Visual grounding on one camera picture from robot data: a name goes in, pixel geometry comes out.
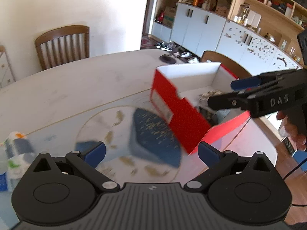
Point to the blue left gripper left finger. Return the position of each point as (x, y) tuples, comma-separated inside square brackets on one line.
[(93, 152)]

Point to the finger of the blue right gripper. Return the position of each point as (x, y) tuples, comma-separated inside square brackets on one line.
[(237, 99), (244, 84)]

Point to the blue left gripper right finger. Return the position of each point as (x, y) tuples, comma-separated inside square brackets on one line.
[(209, 154)]

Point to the dark seaweed snack packet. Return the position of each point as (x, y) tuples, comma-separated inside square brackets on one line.
[(210, 116)]

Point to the silver foil bag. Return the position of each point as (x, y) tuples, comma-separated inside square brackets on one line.
[(203, 99)]

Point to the right hand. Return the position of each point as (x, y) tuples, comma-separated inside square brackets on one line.
[(298, 141)]

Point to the wooden chair right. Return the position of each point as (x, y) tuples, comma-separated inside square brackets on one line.
[(233, 67)]

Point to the wooden chair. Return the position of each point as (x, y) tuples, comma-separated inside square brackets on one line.
[(233, 67), (62, 45)]

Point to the red shoe box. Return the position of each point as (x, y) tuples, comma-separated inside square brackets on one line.
[(175, 94)]

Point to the tissue pack centre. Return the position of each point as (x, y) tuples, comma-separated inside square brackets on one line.
[(17, 154)]

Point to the black phone stand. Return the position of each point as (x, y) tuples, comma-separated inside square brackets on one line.
[(167, 59)]

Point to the blue white biscuit packet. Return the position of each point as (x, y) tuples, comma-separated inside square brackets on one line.
[(3, 183)]

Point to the wooden chair far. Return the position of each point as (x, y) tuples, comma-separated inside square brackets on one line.
[(62, 45)]

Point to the white sideboard cabinet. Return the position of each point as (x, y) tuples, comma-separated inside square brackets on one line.
[(6, 75)]

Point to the white wall cabinets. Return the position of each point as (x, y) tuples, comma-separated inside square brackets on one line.
[(260, 35)]

